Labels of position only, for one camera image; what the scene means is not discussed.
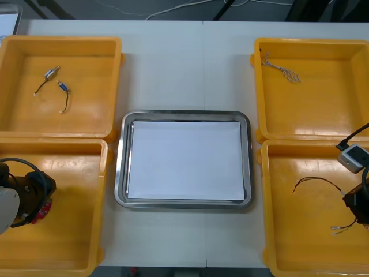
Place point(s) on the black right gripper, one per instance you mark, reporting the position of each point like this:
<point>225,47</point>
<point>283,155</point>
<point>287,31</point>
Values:
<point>360,205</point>

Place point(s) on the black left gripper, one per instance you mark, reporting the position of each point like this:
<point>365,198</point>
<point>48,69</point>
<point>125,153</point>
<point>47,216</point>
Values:
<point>31,190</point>

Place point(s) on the round red circuit board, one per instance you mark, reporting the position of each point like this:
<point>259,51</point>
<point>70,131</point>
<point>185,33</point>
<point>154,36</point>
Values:
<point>43,212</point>

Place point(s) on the steel tray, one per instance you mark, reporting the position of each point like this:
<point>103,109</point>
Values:
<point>120,173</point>

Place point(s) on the solenoid with blue label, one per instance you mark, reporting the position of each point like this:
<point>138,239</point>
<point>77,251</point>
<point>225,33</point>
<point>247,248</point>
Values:
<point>63,86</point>

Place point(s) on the solenoid with white label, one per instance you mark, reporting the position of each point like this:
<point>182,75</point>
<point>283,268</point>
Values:
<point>49,74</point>

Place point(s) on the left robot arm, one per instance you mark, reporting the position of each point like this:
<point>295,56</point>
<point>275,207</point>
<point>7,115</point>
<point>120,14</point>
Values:
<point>7,205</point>

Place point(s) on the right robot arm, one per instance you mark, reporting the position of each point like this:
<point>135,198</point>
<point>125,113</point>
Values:
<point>353,157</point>

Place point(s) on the yellow-orange plastic bin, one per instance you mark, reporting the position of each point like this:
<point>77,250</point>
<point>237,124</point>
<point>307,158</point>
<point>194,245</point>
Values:
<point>86,115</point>
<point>302,245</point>
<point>317,109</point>
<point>72,231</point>

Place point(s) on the white paper sheet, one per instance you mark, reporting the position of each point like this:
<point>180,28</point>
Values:
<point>184,161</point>

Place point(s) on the clear plastic container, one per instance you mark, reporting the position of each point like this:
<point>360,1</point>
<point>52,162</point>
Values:
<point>8,26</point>

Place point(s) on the dark equipment stand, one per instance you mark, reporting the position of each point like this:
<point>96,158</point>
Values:
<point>317,10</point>

